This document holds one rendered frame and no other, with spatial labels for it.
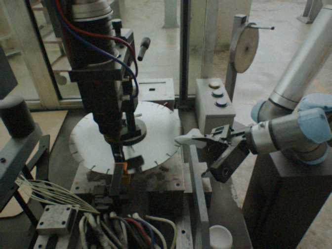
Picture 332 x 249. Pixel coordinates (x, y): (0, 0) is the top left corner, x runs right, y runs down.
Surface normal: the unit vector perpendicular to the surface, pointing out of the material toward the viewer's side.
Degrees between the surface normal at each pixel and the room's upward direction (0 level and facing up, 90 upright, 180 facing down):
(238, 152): 60
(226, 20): 93
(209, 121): 90
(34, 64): 90
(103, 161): 0
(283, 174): 0
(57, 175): 0
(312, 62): 74
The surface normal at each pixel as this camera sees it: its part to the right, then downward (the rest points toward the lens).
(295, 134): -0.53, 0.19
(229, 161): 0.48, 0.02
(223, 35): 0.19, 0.59
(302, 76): -0.29, 0.34
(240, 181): -0.03, -0.79
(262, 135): -0.61, -0.21
